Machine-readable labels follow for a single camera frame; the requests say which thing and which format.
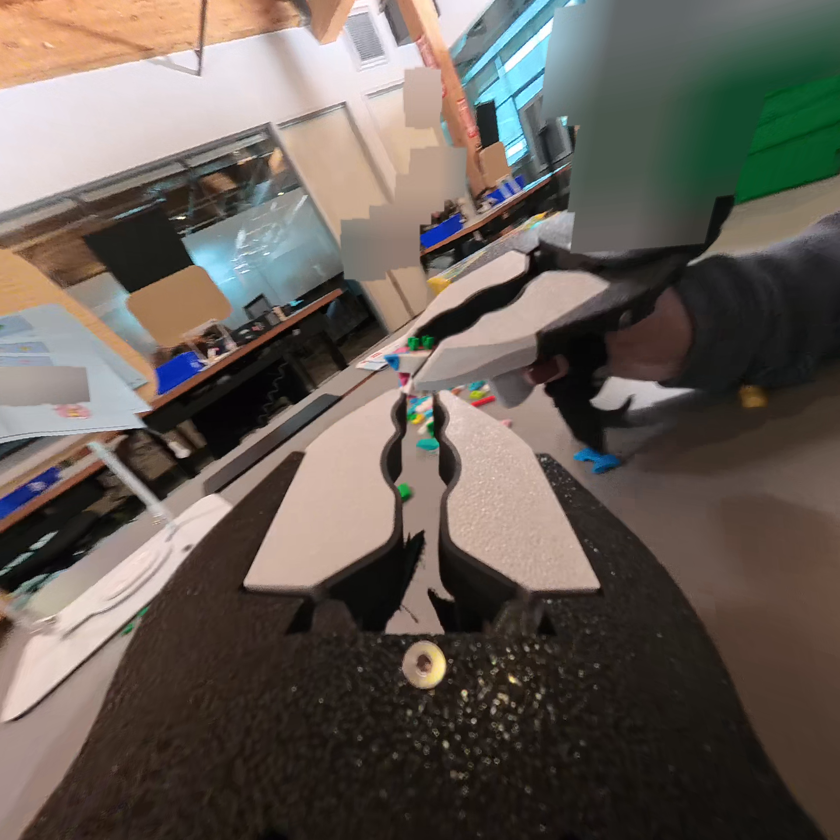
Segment blue storage bin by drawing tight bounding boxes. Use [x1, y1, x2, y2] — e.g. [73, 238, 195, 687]
[155, 351, 208, 395]
[420, 215, 471, 248]
[0, 467, 61, 521]

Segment light blue instruction booklet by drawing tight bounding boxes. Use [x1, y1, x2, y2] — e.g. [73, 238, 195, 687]
[0, 304, 153, 444]

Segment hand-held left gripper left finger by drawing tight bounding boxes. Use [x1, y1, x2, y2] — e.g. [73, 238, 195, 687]
[243, 390, 408, 601]

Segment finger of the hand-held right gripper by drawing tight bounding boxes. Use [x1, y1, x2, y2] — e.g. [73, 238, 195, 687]
[408, 251, 532, 345]
[412, 271, 613, 408]

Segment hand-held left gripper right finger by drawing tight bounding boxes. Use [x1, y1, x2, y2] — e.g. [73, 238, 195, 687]
[433, 390, 602, 602]

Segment white booklet stand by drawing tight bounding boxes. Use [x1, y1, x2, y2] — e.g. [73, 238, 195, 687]
[0, 440, 235, 723]

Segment person's right forearm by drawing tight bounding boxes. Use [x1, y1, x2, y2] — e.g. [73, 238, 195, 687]
[672, 213, 840, 398]

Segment small multicoloured lego assembly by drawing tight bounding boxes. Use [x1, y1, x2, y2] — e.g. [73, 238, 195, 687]
[384, 333, 438, 398]

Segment wooden background desk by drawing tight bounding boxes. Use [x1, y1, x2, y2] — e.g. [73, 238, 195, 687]
[152, 289, 349, 434]
[420, 163, 573, 258]

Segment black table rail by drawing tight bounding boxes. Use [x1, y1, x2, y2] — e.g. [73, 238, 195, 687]
[203, 394, 343, 496]

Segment tan rounded divider board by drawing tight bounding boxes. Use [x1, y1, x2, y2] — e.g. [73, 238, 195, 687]
[0, 248, 158, 403]
[126, 265, 232, 347]

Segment green backdrop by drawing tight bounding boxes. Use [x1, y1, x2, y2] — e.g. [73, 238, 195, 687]
[735, 84, 840, 206]

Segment scattered small lego pieces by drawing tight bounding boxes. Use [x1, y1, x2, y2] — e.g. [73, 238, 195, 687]
[402, 384, 514, 455]

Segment person's right hand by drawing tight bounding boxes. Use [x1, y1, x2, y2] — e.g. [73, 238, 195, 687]
[525, 287, 695, 388]

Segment white wall vent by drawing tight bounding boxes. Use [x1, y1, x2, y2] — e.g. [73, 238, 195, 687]
[344, 9, 389, 70]

